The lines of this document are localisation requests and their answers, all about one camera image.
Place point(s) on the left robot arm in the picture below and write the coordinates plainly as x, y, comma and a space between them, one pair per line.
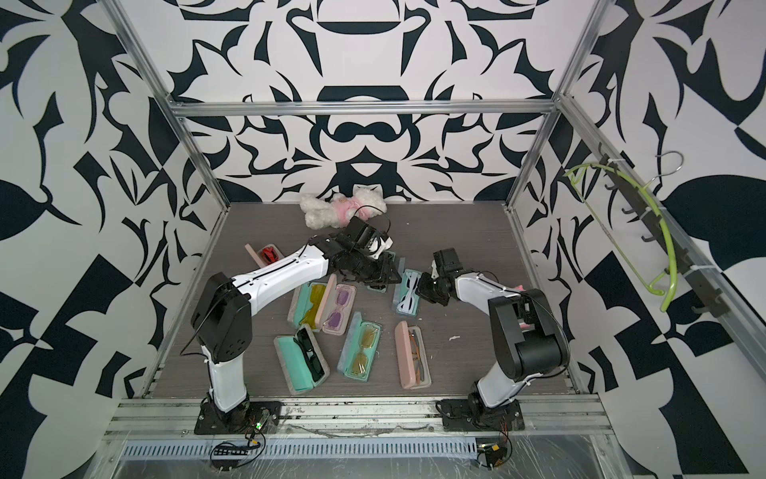
223, 319

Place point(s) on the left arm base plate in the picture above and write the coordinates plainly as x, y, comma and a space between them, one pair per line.
247, 417

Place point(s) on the black wall hook rack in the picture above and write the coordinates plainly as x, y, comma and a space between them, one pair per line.
646, 208

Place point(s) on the pink case thin glasses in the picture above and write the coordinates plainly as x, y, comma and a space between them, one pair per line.
412, 359

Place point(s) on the teal case black sunglasses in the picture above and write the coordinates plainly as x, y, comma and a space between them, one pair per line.
302, 362

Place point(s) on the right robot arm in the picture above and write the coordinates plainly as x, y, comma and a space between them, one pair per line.
528, 342

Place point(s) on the black connector with cables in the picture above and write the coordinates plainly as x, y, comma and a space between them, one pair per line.
227, 451

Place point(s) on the small black electronics box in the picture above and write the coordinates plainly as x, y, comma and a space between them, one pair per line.
492, 456

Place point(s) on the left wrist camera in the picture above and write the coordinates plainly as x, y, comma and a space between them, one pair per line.
377, 245

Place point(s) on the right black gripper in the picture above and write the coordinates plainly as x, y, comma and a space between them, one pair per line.
422, 289

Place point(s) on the pink case purple glasses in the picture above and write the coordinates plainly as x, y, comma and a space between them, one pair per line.
336, 307

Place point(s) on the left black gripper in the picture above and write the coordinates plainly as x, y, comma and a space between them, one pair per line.
376, 266

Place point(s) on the teal case yellow glasses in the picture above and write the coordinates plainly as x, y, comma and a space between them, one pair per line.
305, 304

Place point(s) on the white pink plush toy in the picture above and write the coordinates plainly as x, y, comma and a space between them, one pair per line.
365, 203

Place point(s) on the green clothes hanger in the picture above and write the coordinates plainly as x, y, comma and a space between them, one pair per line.
605, 207

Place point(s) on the grey case white glasses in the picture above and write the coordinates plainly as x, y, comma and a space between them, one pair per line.
405, 300

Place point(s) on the pink case red glasses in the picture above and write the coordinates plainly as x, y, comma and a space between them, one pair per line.
264, 256

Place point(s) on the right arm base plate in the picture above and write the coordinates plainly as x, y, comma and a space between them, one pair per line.
470, 415

